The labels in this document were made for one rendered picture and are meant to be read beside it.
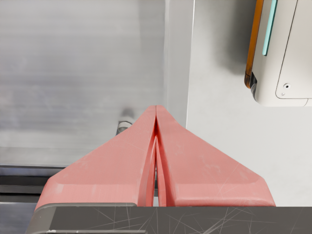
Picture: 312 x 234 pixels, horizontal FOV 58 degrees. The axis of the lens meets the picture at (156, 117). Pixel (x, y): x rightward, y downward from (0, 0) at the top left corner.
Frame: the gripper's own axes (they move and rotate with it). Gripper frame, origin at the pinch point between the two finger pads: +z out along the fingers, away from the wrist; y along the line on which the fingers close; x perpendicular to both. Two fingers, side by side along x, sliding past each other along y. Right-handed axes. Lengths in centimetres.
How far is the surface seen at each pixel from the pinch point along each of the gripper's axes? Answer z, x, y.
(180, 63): 20.7, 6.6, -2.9
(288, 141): 105, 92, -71
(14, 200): 18.4, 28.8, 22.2
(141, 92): 20.6, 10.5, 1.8
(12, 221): 21, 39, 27
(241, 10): 107, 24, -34
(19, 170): 21.6, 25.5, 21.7
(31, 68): 21.2, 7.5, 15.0
